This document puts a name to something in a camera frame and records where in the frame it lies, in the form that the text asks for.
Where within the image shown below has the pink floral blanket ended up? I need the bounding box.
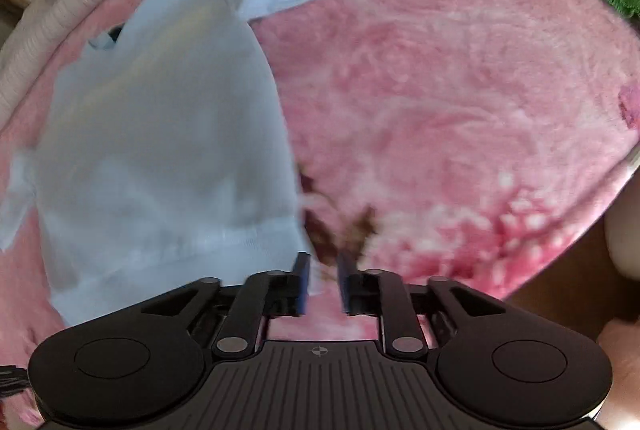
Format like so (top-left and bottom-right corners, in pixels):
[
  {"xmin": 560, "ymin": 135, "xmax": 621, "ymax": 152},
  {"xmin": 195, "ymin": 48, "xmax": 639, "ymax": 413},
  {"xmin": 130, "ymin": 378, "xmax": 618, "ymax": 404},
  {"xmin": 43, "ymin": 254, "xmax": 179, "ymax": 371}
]
[{"xmin": 0, "ymin": 0, "xmax": 640, "ymax": 430}]

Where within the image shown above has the light blue sweater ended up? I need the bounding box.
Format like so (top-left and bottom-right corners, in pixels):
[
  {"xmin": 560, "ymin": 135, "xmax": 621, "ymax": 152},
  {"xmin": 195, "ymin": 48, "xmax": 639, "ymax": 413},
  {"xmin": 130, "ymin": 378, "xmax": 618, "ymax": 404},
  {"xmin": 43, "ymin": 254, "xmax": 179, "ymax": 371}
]
[{"xmin": 0, "ymin": 0, "xmax": 457, "ymax": 328}]

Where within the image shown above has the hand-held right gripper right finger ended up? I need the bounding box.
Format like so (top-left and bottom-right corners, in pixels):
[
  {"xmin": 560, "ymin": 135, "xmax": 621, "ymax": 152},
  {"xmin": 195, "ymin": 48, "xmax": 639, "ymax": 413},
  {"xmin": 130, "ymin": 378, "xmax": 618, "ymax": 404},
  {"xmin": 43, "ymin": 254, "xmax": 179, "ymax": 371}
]
[{"xmin": 336, "ymin": 250, "xmax": 506, "ymax": 357}]

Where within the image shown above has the striped pale quilt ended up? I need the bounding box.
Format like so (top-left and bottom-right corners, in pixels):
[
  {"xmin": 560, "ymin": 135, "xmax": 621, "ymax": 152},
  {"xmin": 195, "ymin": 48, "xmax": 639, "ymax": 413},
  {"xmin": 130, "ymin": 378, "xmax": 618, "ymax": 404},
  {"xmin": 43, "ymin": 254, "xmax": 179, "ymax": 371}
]
[{"xmin": 0, "ymin": 0, "xmax": 163, "ymax": 126}]

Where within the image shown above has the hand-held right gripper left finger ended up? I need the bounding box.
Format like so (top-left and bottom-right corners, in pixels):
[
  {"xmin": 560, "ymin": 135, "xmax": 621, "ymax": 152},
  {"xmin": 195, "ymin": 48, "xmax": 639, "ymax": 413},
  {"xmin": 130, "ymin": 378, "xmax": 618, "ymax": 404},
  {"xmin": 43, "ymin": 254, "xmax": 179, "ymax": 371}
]
[{"xmin": 141, "ymin": 252, "xmax": 313, "ymax": 359}]

